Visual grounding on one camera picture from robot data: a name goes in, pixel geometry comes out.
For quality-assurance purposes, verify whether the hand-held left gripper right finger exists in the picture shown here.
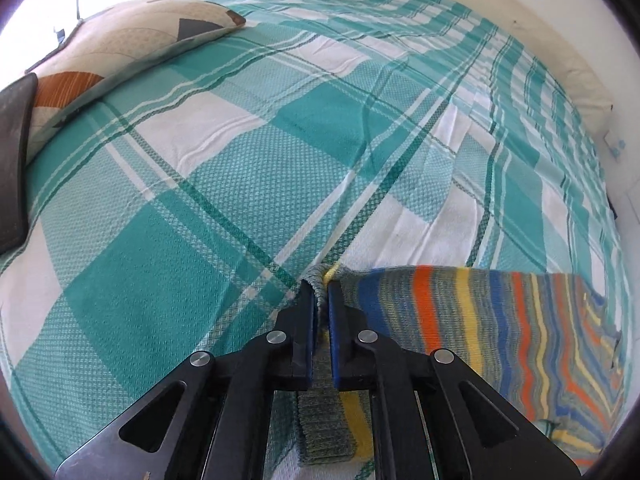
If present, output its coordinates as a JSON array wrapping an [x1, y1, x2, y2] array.
[[327, 279, 584, 480]]

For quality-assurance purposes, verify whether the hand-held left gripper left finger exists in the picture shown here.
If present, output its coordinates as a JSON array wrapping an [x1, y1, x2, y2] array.
[[54, 279, 321, 480]]

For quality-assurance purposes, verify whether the striped knitted sweater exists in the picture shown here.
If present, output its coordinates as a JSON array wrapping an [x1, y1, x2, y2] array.
[[295, 262, 626, 473]]

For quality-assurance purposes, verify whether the green checked bedsheet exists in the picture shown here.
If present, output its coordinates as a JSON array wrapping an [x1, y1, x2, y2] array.
[[0, 0, 621, 480]]

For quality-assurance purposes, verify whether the beige patterned pillow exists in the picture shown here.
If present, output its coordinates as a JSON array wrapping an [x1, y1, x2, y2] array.
[[22, 0, 247, 161]]

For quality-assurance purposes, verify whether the white wall socket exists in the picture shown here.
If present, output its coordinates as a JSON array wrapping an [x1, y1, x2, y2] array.
[[604, 129, 629, 159]]

